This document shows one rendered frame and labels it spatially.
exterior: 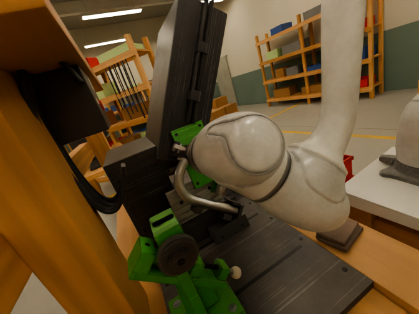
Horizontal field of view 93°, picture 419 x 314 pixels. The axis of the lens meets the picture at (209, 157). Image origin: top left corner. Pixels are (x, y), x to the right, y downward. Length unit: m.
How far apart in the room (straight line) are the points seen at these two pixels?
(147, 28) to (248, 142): 10.48
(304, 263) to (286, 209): 0.30
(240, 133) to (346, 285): 0.45
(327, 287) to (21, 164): 0.62
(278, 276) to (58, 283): 0.46
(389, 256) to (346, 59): 0.46
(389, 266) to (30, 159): 0.72
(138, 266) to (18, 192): 0.22
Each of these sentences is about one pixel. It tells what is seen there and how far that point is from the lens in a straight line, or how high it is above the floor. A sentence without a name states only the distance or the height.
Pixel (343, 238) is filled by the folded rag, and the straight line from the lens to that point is 0.64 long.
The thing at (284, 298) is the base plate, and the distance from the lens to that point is 0.57.
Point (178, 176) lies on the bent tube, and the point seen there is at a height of 1.15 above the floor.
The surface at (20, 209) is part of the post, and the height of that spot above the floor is 1.29.
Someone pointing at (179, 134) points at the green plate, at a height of 1.25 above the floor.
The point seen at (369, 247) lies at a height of 0.90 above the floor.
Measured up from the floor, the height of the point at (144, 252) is 1.14.
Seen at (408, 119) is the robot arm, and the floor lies 1.10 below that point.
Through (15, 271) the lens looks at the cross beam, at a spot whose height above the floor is 1.21.
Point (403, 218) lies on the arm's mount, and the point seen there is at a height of 0.88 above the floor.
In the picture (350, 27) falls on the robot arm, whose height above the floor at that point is 1.39.
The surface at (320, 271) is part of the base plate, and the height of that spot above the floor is 0.90.
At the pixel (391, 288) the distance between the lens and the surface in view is 0.61.
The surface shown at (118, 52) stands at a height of 2.17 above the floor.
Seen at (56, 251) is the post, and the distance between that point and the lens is 0.45.
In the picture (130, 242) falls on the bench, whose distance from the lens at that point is 0.96.
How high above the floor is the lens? 1.38
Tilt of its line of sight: 20 degrees down
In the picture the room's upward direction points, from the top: 18 degrees counter-clockwise
